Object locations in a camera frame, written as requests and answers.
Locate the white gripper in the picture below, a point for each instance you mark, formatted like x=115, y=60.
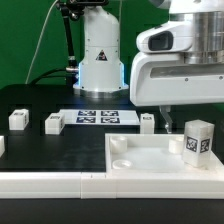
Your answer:
x=164, y=80

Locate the white square tabletop part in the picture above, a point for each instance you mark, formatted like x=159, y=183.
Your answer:
x=150, y=153

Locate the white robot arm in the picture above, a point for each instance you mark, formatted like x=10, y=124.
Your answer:
x=195, y=30

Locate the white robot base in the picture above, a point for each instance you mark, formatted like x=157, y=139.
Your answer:
x=101, y=73

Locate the white marker tag plate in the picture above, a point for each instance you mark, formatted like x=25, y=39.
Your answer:
x=100, y=117

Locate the white U-shaped fence wall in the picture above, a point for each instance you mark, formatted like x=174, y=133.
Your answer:
x=112, y=184

